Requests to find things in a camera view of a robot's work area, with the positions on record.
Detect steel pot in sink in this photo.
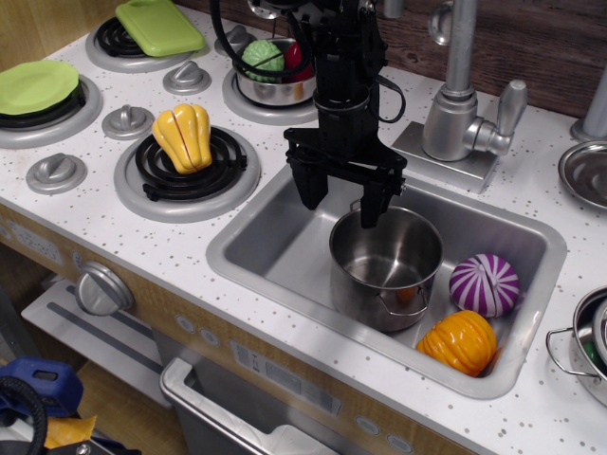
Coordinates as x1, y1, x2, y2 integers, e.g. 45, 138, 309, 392
329, 207, 443, 333

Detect grey sink basin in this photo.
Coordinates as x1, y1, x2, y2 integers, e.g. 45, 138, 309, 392
207, 170, 567, 399

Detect green cutting board toy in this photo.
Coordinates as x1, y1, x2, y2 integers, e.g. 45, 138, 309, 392
115, 1, 206, 57

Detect back left stove burner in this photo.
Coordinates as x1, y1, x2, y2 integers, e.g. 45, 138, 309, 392
85, 17, 205, 74

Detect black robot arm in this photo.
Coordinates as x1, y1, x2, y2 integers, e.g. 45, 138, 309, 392
256, 1, 407, 228

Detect front left stove burner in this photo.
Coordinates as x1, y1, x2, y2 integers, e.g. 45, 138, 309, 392
0, 76, 102, 150

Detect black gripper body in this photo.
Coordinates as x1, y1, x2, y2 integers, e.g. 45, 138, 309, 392
285, 97, 406, 184

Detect grey stove knob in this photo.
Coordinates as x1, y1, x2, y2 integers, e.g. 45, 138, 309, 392
101, 104, 155, 140
162, 61, 212, 96
26, 153, 87, 195
214, 25, 257, 56

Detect front right stove burner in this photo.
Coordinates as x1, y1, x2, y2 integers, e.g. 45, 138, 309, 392
114, 127, 261, 224

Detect grey pole right edge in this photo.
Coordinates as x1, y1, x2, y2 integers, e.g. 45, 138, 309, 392
570, 70, 607, 142

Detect stove burner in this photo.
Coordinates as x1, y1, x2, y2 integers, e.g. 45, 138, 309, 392
114, 127, 261, 224
222, 69, 318, 127
85, 17, 205, 74
0, 76, 102, 150

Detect black cable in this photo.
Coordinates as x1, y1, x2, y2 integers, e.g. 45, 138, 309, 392
0, 375, 49, 455

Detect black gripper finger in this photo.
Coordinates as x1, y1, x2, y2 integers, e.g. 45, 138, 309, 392
360, 174, 404, 228
288, 156, 328, 209

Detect green cabbage toy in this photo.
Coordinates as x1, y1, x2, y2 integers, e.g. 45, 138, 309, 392
242, 40, 285, 72

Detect steel bowl right edge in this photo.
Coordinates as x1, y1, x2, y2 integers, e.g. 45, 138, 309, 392
558, 140, 606, 209

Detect red toy vegetable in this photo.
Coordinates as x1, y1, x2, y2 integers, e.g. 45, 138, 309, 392
283, 42, 314, 83

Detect yellow bell pepper toy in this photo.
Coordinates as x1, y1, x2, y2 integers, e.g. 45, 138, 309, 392
152, 103, 213, 174

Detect silver faucet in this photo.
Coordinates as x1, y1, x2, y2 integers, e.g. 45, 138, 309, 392
393, 0, 527, 193

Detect purple white striped onion toy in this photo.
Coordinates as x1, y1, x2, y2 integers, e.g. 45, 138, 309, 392
449, 254, 520, 318

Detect silver oven dial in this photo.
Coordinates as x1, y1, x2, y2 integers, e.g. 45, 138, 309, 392
75, 262, 135, 317

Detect steel pot with handle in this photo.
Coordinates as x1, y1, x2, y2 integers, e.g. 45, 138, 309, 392
545, 286, 606, 406

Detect orange pumpkin toy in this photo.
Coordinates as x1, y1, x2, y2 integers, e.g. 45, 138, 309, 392
415, 310, 497, 377

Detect steel pot on burner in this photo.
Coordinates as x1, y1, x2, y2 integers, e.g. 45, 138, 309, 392
234, 38, 316, 107

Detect blue clamp tool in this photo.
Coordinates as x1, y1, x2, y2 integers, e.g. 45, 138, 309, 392
1, 356, 83, 417

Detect grey oven door handle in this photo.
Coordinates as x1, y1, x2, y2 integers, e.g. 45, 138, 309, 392
159, 357, 334, 454

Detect back right stove burner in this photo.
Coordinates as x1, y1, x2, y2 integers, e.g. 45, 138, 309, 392
222, 69, 318, 127

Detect green plate toy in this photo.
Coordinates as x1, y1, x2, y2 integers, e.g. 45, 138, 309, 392
1, 60, 80, 116

